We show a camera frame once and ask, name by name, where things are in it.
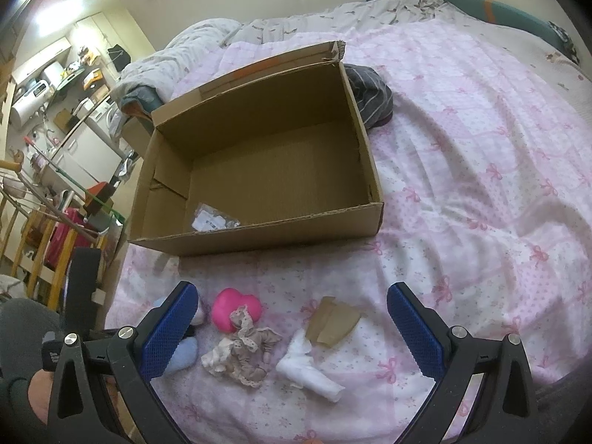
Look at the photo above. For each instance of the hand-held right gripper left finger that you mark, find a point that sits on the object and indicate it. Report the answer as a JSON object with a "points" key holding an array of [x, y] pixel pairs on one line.
{"points": [[169, 333]]}

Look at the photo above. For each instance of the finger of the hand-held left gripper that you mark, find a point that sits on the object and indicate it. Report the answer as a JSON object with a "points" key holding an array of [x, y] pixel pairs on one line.
{"points": [[188, 330]]}

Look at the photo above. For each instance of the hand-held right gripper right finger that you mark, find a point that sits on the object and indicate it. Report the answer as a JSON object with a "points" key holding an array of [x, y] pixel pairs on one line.
{"points": [[416, 333]]}

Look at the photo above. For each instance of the light blue fuzzy plush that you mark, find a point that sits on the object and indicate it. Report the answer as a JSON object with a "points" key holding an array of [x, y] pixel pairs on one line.
{"points": [[182, 356]]}

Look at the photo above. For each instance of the pink ball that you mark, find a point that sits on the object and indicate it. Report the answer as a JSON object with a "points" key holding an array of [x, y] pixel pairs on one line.
{"points": [[231, 305]]}

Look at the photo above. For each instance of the beige frilly scrunchie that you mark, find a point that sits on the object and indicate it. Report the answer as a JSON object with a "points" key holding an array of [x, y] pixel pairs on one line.
{"points": [[245, 351]]}

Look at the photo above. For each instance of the white paper wrapper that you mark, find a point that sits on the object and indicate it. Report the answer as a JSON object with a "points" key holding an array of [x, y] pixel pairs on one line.
{"points": [[305, 365]]}

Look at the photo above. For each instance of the cardboard box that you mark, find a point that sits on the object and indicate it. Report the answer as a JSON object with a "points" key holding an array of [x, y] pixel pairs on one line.
{"points": [[277, 162]]}

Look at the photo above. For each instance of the person's left hand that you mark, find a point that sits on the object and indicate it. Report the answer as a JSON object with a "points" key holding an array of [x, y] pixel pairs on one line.
{"points": [[39, 397]]}

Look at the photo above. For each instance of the yellow wooden rack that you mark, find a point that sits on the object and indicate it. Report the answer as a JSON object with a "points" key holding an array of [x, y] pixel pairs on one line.
{"points": [[64, 266]]}

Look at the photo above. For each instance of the pink bag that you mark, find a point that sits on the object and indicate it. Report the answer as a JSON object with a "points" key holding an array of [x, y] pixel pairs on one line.
{"points": [[62, 240]]}

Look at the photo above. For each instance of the person's grey trouser leg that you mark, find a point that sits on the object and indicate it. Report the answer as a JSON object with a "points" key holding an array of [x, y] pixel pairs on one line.
{"points": [[23, 328]]}

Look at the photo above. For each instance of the brown paper piece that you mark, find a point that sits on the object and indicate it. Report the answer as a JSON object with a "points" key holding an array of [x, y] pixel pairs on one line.
{"points": [[335, 326]]}

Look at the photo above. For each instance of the red box-shaped object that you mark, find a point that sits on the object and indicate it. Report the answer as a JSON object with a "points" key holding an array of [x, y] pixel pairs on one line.
{"points": [[99, 192]]}

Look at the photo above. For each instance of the clear plastic packet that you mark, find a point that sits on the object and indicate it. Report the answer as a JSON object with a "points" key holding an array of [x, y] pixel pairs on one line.
{"points": [[213, 217]]}

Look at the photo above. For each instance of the white counter cabinet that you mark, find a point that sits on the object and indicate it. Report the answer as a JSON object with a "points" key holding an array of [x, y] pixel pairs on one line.
{"points": [[88, 152]]}

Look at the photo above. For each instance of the bed with pink sheet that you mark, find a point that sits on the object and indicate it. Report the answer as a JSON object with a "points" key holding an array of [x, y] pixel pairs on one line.
{"points": [[462, 194]]}

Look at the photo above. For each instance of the white washing machine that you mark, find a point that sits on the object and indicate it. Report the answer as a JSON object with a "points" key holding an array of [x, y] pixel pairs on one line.
{"points": [[104, 118]]}

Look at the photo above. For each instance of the black hanging cloth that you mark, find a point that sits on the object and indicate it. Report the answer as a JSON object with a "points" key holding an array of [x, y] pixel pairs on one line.
{"points": [[119, 58]]}

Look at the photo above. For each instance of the dark striped cloth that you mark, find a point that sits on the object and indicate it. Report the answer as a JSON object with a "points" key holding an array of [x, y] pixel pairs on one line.
{"points": [[370, 92]]}

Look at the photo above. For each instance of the grey crumpled duvet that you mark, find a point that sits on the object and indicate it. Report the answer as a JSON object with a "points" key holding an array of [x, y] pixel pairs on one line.
{"points": [[194, 39]]}

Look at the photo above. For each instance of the black and white patterned item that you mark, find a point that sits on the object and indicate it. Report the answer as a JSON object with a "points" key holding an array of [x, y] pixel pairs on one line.
{"points": [[562, 37]]}

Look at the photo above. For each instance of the teal headboard cushion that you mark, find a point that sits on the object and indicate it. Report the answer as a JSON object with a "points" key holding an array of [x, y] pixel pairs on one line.
{"points": [[508, 16]]}

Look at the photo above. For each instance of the white wall cabinet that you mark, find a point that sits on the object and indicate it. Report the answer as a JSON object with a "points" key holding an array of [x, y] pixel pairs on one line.
{"points": [[44, 55]]}

